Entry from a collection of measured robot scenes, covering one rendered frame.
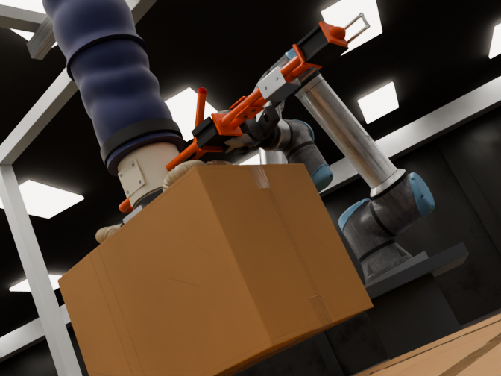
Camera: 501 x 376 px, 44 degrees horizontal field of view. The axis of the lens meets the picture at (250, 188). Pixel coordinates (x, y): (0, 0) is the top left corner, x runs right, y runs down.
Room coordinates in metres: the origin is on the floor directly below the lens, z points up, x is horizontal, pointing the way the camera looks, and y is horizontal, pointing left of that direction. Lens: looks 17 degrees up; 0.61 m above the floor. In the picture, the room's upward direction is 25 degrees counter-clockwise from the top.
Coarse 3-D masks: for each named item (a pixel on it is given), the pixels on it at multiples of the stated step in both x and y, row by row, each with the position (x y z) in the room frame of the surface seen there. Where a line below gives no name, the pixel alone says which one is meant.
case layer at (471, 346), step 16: (496, 320) 1.21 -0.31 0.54; (448, 336) 1.38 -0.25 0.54; (464, 336) 1.15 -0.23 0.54; (480, 336) 0.99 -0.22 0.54; (496, 336) 0.88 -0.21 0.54; (416, 352) 1.35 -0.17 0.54; (432, 352) 1.13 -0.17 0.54; (448, 352) 0.98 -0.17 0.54; (464, 352) 0.86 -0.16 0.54; (480, 352) 0.77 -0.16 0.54; (496, 352) 0.70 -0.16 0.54; (384, 368) 1.32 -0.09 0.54; (400, 368) 1.11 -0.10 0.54; (416, 368) 0.96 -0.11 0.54; (432, 368) 0.84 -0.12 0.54; (448, 368) 0.76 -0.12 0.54; (464, 368) 0.68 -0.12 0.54; (480, 368) 0.63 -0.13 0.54; (496, 368) 0.58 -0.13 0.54
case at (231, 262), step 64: (192, 192) 1.22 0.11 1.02; (256, 192) 1.33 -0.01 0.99; (128, 256) 1.38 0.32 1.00; (192, 256) 1.27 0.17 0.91; (256, 256) 1.26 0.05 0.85; (320, 256) 1.43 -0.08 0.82; (128, 320) 1.43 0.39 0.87; (192, 320) 1.31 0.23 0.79; (256, 320) 1.21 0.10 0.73; (320, 320) 1.34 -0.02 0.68
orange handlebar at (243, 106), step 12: (336, 36) 1.17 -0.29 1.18; (288, 72) 1.24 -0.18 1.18; (300, 72) 1.26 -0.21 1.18; (252, 96) 1.29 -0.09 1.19; (240, 108) 1.32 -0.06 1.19; (252, 108) 1.32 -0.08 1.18; (264, 108) 1.35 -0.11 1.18; (228, 120) 1.35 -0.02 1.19; (240, 120) 1.38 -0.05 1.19; (192, 144) 1.42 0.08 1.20; (180, 156) 1.45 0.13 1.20; (168, 168) 1.48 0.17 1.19; (120, 204) 1.61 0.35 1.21
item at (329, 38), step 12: (324, 24) 1.15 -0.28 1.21; (312, 36) 1.18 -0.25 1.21; (324, 36) 1.16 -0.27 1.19; (300, 48) 1.20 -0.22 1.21; (312, 48) 1.18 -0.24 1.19; (324, 48) 1.17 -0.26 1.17; (336, 48) 1.19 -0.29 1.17; (300, 60) 1.19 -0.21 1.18; (312, 60) 1.20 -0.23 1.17; (324, 60) 1.22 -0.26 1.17
